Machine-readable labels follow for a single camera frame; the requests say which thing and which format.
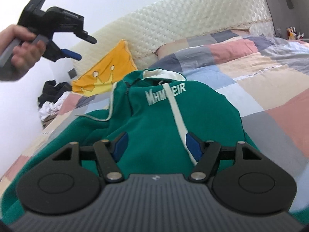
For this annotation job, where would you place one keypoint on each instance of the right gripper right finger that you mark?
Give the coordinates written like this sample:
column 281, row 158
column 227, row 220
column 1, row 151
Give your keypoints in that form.
column 206, row 154

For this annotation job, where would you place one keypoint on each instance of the dark wall switch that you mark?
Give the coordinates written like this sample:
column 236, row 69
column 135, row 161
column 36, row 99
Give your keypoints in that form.
column 289, row 4

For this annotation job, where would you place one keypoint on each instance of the green hooded sweatshirt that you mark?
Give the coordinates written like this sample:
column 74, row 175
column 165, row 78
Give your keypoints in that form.
column 157, row 108

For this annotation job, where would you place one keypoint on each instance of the cardboard box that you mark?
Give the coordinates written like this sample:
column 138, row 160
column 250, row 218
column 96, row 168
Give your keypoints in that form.
column 48, row 121

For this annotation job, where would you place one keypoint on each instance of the person's left hand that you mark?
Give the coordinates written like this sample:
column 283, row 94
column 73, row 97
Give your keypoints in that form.
column 26, row 55

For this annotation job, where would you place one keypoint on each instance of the dark wall socket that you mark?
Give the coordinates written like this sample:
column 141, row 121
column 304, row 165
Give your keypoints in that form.
column 72, row 73

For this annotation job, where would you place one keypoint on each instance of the checkered bed pillow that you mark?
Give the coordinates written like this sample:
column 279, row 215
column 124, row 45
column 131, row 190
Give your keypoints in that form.
column 213, row 38

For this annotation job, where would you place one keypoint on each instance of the black clothes pile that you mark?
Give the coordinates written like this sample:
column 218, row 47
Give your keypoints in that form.
column 52, row 92

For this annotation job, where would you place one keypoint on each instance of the patchwork checkered duvet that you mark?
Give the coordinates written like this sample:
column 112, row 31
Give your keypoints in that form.
column 264, row 78

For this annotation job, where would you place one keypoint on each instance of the yellow crown pillow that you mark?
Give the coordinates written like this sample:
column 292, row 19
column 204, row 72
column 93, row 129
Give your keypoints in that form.
column 110, row 69

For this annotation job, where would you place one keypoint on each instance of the cream quilted headboard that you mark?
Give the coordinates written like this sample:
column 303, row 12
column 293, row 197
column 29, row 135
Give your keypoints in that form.
column 167, row 21

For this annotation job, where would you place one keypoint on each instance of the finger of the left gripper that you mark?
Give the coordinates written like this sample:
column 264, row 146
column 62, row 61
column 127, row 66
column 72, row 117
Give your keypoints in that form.
column 66, row 53
column 82, row 34

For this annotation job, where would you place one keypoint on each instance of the bottles on nightstand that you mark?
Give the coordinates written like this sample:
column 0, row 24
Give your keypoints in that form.
column 293, row 34

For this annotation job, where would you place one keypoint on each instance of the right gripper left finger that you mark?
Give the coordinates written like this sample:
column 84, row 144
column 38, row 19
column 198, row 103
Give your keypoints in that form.
column 108, row 153

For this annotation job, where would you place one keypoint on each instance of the white crumpled cloth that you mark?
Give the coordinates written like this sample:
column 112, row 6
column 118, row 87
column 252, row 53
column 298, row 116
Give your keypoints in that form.
column 49, row 108

